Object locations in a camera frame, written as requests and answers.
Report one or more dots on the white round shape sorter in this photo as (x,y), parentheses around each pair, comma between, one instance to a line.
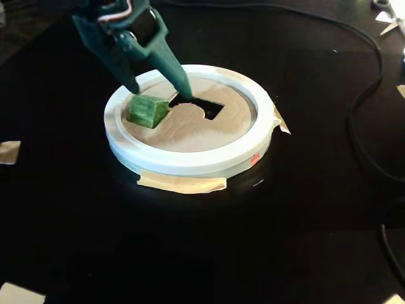
(190,160)

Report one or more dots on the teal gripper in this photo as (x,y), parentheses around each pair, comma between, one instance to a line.
(143,53)

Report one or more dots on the white paper scrap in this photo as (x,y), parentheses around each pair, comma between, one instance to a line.
(384,16)

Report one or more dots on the beige masking tape piece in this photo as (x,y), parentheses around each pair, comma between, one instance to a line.
(19,294)
(9,152)
(183,183)
(401,92)
(399,299)
(281,122)

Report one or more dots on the green square block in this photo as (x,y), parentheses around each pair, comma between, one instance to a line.
(144,111)

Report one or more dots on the wooden lid with shape holes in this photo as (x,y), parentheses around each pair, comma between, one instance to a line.
(190,133)

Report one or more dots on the black table mat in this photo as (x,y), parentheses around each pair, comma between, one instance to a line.
(202,237)

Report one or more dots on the red round sticker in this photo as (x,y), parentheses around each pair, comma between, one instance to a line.
(254,159)

